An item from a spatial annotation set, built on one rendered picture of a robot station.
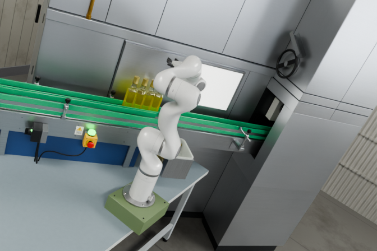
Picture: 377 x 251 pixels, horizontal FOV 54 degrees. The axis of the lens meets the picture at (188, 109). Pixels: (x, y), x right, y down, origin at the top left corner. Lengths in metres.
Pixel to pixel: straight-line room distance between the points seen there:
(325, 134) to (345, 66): 0.55
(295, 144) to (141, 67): 1.25
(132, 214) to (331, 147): 1.69
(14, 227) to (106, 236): 0.43
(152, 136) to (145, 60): 0.66
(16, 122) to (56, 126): 0.21
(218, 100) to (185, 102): 1.10
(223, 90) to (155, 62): 0.57
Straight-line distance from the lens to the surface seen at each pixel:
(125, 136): 2.34
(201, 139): 2.64
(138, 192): 2.09
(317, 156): 3.06
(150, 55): 2.41
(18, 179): 2.22
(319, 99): 2.71
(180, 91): 1.64
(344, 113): 2.94
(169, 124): 1.78
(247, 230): 3.28
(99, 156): 2.42
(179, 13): 2.39
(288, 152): 2.85
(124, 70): 2.42
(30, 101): 2.18
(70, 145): 2.35
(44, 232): 1.98
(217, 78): 2.64
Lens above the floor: 2.19
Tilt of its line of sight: 24 degrees down
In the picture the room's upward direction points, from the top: 23 degrees clockwise
